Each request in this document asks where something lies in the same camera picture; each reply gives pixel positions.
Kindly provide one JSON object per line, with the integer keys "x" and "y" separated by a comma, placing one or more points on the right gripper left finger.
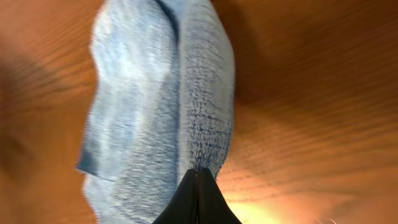
{"x": 182, "y": 209}

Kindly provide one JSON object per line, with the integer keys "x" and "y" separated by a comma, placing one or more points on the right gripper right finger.
{"x": 212, "y": 207}

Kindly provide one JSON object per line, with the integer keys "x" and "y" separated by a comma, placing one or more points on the blue microfiber cloth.
{"x": 164, "y": 104}

